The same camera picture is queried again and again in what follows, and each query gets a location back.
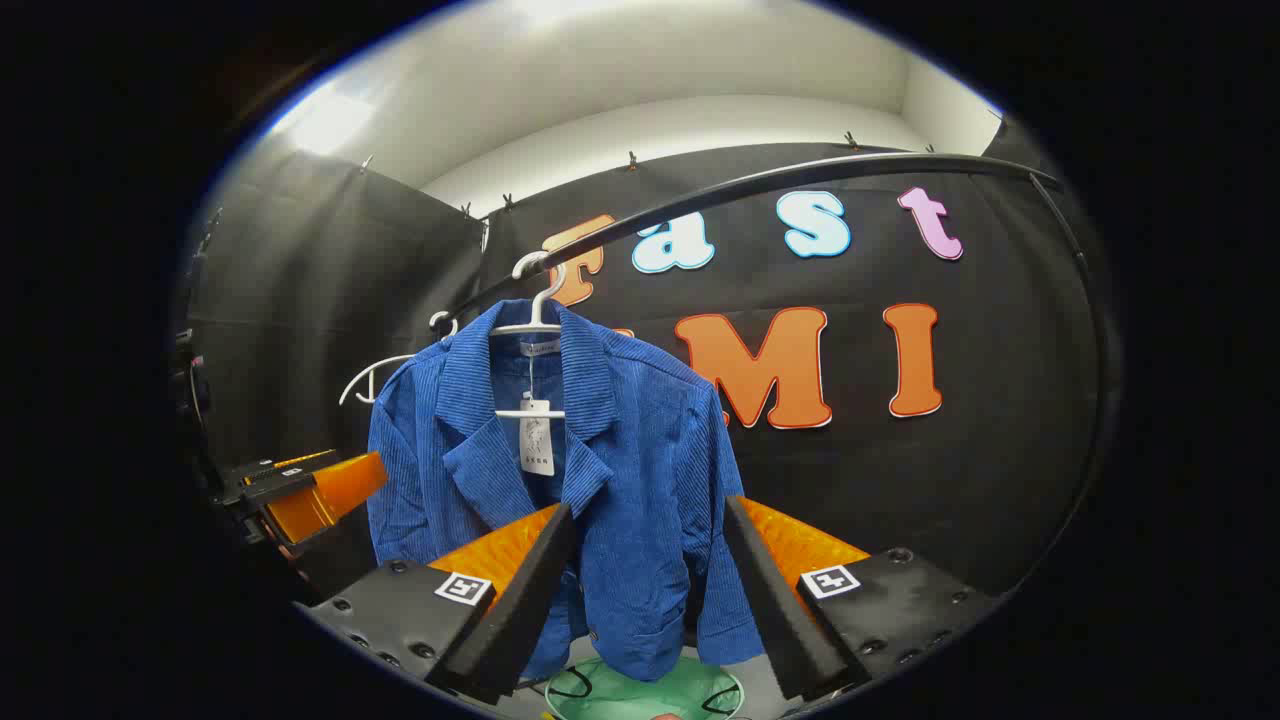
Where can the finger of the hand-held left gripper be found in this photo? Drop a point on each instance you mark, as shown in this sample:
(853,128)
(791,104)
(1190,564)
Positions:
(320,495)
(280,468)

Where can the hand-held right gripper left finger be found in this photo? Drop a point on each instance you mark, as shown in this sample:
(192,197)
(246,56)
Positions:
(525,610)

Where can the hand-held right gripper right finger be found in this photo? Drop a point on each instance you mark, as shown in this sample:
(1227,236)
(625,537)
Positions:
(775,610)

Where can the green laundry hamper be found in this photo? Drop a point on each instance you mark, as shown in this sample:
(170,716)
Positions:
(640,695)

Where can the white plastic clothes hanger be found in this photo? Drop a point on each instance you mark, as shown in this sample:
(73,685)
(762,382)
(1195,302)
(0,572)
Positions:
(540,310)
(378,366)

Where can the black metal clothes rack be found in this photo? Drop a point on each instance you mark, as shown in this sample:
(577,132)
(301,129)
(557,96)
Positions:
(850,167)

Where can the white paper hang tag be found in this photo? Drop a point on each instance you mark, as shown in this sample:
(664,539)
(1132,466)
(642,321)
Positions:
(537,440)

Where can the black backdrop cloth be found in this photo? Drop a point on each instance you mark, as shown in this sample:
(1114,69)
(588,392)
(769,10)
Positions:
(950,480)

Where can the ceiling light panel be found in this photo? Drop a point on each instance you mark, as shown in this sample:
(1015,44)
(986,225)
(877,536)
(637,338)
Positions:
(320,122)

